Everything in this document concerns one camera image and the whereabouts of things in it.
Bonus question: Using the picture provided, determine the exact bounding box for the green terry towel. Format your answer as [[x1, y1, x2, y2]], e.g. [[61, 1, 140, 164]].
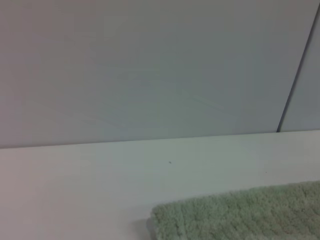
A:
[[146, 180, 320, 240]]

